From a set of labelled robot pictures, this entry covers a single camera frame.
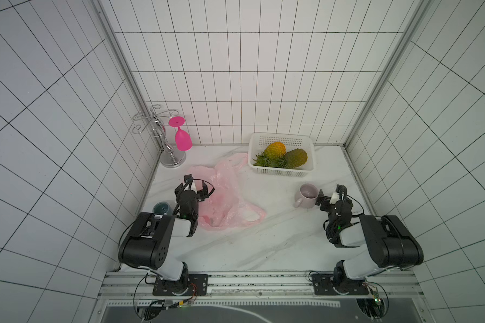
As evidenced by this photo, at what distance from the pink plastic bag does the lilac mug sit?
0.18 m

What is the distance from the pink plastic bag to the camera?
871 millimetres

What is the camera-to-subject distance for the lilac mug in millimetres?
897
